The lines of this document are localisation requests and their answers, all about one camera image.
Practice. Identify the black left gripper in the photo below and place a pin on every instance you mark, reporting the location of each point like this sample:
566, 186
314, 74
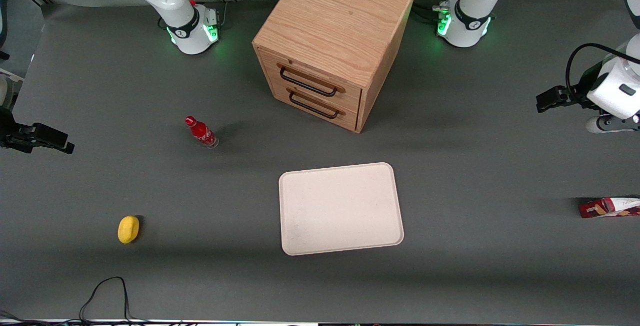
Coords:
576, 96

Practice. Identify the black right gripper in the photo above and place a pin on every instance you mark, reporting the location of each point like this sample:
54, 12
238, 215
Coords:
11, 133

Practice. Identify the red tartan cookie box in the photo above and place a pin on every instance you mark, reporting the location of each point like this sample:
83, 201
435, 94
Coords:
607, 208

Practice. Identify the beige rectangular tray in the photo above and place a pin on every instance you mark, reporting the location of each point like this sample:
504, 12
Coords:
340, 209

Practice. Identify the yellow lemon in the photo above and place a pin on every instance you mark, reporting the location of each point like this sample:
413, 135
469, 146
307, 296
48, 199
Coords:
128, 229

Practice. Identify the red soda bottle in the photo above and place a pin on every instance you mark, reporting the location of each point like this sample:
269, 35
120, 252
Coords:
201, 132

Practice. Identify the wooden drawer cabinet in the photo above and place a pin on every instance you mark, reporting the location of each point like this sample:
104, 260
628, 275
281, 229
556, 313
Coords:
335, 20

